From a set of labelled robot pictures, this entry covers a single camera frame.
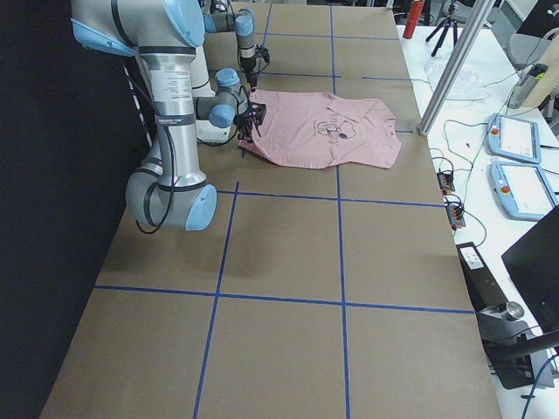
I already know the pink Snoopy t-shirt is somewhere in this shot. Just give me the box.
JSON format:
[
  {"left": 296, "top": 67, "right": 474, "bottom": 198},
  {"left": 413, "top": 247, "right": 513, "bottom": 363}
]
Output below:
[{"left": 238, "top": 90, "right": 401, "bottom": 169}]

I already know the red cylinder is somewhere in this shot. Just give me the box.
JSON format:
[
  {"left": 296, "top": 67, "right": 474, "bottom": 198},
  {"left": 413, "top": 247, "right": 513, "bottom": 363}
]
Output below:
[{"left": 403, "top": 0, "right": 424, "bottom": 39}]

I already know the black box with label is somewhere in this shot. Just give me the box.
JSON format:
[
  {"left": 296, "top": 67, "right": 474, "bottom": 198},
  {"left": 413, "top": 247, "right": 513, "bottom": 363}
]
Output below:
[{"left": 456, "top": 242, "right": 508, "bottom": 312}]

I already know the lower teach pendant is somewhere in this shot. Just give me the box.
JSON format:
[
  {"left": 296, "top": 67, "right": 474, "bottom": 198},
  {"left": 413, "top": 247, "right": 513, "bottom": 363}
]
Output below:
[{"left": 489, "top": 162, "right": 558, "bottom": 222}]

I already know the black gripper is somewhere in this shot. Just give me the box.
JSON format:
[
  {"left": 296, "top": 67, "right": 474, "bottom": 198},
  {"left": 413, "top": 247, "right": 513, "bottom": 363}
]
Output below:
[
  {"left": 240, "top": 56, "right": 258, "bottom": 92},
  {"left": 235, "top": 102, "right": 266, "bottom": 143}
]

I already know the clear plastic sheet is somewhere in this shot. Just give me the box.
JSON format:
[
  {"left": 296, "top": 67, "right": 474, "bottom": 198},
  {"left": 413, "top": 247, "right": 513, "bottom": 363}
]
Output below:
[{"left": 424, "top": 61, "right": 489, "bottom": 101}]

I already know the black monitor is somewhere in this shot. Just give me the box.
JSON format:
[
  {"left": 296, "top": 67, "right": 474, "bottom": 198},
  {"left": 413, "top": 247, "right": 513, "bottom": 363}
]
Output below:
[{"left": 501, "top": 209, "right": 558, "bottom": 332}]

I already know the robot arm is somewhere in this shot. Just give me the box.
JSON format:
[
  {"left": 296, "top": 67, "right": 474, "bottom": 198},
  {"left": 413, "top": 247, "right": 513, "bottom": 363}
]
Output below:
[
  {"left": 71, "top": 1, "right": 270, "bottom": 234},
  {"left": 203, "top": 1, "right": 258, "bottom": 92}
]

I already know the black tripod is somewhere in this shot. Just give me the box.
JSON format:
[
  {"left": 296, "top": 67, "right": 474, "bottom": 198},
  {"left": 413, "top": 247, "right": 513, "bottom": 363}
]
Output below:
[{"left": 425, "top": 0, "right": 458, "bottom": 57}]

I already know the aluminium frame post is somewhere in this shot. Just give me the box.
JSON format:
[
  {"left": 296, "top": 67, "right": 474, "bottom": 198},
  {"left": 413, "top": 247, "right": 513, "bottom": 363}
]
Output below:
[{"left": 418, "top": 0, "right": 494, "bottom": 136}]

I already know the teach pendant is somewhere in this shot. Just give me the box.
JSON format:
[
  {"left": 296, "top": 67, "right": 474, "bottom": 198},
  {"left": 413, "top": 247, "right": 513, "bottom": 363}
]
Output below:
[
  {"left": 487, "top": 113, "right": 542, "bottom": 164},
  {"left": 489, "top": 162, "right": 558, "bottom": 222}
]

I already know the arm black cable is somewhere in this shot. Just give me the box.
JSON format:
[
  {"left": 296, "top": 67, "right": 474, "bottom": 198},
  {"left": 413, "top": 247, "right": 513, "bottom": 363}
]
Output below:
[{"left": 124, "top": 65, "right": 184, "bottom": 233}]

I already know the upper orange circuit board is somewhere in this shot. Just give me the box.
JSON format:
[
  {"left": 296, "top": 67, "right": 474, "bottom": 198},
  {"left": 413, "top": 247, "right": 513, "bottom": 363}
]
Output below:
[{"left": 437, "top": 171, "right": 455, "bottom": 195}]

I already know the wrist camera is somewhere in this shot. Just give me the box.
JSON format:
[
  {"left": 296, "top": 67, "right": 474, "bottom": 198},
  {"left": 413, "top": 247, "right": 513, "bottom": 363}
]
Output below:
[{"left": 256, "top": 45, "right": 271, "bottom": 64}]

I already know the metal cylinder knob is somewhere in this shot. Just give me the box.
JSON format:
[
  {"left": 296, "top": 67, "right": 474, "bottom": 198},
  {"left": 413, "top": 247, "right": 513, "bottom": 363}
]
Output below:
[{"left": 502, "top": 301, "right": 525, "bottom": 321}]

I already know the upper teach pendant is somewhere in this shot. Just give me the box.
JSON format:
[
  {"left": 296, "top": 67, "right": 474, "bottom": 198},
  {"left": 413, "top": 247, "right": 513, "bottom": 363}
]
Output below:
[{"left": 487, "top": 113, "right": 542, "bottom": 164}]

